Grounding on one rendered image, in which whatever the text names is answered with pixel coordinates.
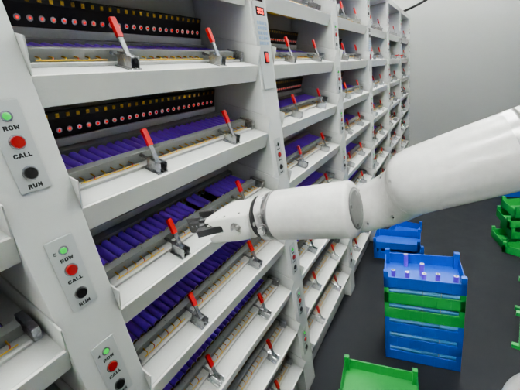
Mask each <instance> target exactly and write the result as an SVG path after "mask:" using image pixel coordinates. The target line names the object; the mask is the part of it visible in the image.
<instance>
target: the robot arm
mask: <svg viewBox="0 0 520 390"><path fill-rule="evenodd" d="M519 191H520V105H519V106H517V107H514V108H511V109H508V110H507V111H503V112H501V113H498V114H496V115H492V116H490V117H487V118H484V119H481V120H480V121H476V122H474V123H471V124H469V125H465V126H463V127H461V128H457V129H455V130H453V131H451V132H447V133H445V134H442V135H439V136H437V137H434V138H432V139H429V140H426V141H424V142H420V143H419V144H416V145H413V146H411V147H408V148H407V149H404V150H402V151H401V152H399V153H397V154H396V155H394V156H393V157H392V158H391V159H390V161H389V163H388V165H387V168H386V170H385V171H384V172H383V173H382V174H380V175H379V176H377V177H375V178H374V179H372V180H370V181H368V182H366V183H363V184H361V185H360V186H356V185H355V184H354V183H353V182H352V181H350V180H345V181H339V182H333V183H323V184H317V185H311V186H301V187H294V188H289V189H283V190H272V191H266V192H262V193H260V194H259V195H258V196H256V197H255V198H254V199H247V200H237V201H234V202H232V203H230V204H228V205H227V206H225V207H223V208H217V209H215V210H214V209H212V210H201V211H199V215H200V216H199V217H189V218H187V219H186V221H187V223H188V226H189V229H190V231H191V233H197V236H198V238H202V237H205V236H208V235H212V234H216V235H215V236H213V237H212V238H211V242H213V243H223V242H232V241H243V240H248V239H251V238H256V237H258V236H259V237H260V238H263V239H265V240H267V241H274V240H309V239H342V238H356V237H357V236H358V235H359V234H360V233H364V232H368V231H374V230H378V229H382V228H387V227H391V226H393V225H397V224H401V223H403V222H406V221H409V220H412V219H413V218H416V217H418V216H420V215H423V214H427V213H430V212H434V211H437V210H442V209H447V208H450V207H456V206H460V205H464V204H470V203H473V202H477V201H481V200H486V199H490V198H494V197H499V196H503V195H506V194H510V193H516V192H519ZM207 225H210V227H207ZM502 390H520V373H518V374H516V375H514V376H512V377H511V378H509V379H508V381H507V382H506V383H505V385H504V387H503V389H502Z"/></svg>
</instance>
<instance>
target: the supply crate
mask: <svg viewBox="0 0 520 390"><path fill-rule="evenodd" d="M404 254H405V253H397V252H390V248H385V268H384V287H389V288H396V289H409V290H416V291H423V292H430V293H443V294H450V295H458V296H467V280H468V279H467V277H466V276H465V275H464V271H463V269H462V265H461V263H460V253H459V252H454V255H453V256H442V255H420V254H408V253H407V254H408V267H405V266H404ZM421 262H422V263H424V264H425V265H424V272H425V273H426V280H424V279H422V277H420V276H419V263H421ZM391 269H395V277H393V276H391ZM405 271H409V278H405ZM437 272H438V273H440V281H435V277H436V273H437ZM454 275H458V276H459V283H455V282H453V276H454Z"/></svg>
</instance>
